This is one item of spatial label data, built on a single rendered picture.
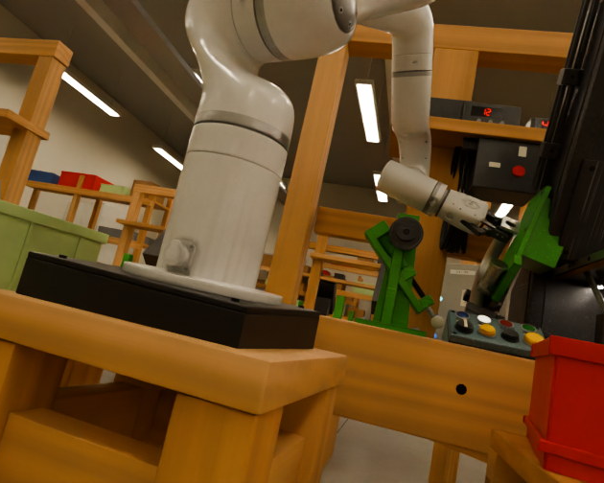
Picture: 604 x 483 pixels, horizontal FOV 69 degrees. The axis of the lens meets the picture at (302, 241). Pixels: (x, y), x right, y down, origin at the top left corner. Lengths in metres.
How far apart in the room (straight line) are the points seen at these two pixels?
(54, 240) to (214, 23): 0.42
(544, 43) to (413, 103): 0.73
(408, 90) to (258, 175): 0.62
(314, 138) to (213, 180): 1.03
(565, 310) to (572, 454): 0.75
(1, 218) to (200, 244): 0.36
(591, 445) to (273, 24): 0.53
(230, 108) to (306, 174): 0.95
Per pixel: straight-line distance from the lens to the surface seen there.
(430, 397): 0.75
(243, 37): 0.61
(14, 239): 0.78
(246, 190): 0.50
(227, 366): 0.35
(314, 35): 0.56
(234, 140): 0.51
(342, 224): 1.48
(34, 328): 0.46
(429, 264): 1.37
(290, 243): 1.40
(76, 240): 0.83
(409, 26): 1.05
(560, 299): 1.22
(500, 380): 0.76
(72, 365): 0.82
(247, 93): 0.53
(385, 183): 1.10
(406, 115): 1.07
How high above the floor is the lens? 0.88
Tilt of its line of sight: 10 degrees up
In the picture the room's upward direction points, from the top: 12 degrees clockwise
